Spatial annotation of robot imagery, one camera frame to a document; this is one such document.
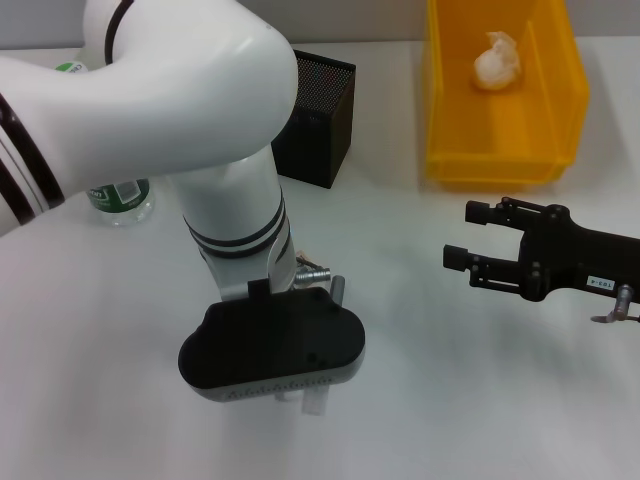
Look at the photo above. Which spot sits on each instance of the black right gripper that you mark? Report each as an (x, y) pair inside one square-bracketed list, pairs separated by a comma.
[(575, 255)]

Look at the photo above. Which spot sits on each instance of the grey pen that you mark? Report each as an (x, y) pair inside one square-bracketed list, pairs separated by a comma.
[(338, 290)]

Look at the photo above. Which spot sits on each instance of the white paper ball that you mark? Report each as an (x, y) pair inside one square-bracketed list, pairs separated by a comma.
[(497, 62)]

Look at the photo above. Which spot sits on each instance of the green utility knife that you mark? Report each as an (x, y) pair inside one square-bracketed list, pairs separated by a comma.
[(287, 397)]

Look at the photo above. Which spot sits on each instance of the clear green-label water bottle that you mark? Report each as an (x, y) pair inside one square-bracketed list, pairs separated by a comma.
[(120, 200)]

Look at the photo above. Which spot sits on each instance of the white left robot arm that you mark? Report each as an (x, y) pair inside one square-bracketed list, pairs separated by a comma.
[(150, 100)]

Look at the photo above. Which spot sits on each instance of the black mesh pen holder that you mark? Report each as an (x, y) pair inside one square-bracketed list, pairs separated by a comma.
[(320, 140)]

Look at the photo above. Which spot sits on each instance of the yellow plastic bin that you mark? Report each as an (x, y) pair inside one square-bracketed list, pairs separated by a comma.
[(500, 125)]

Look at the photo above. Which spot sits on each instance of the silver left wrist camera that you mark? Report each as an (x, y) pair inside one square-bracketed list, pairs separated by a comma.
[(270, 340)]

